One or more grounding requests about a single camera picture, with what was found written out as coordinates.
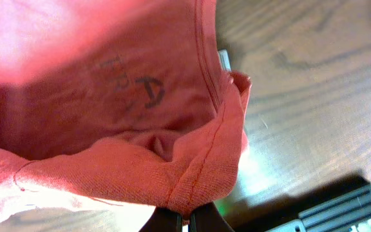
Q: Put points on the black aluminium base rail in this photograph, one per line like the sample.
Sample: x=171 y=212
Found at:
x=342 y=205

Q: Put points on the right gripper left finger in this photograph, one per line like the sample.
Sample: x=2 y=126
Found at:
x=163 y=220

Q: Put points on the red printed t-shirt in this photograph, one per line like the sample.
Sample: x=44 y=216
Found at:
x=116 y=105

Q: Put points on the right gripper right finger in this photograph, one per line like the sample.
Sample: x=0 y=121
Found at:
x=207 y=218

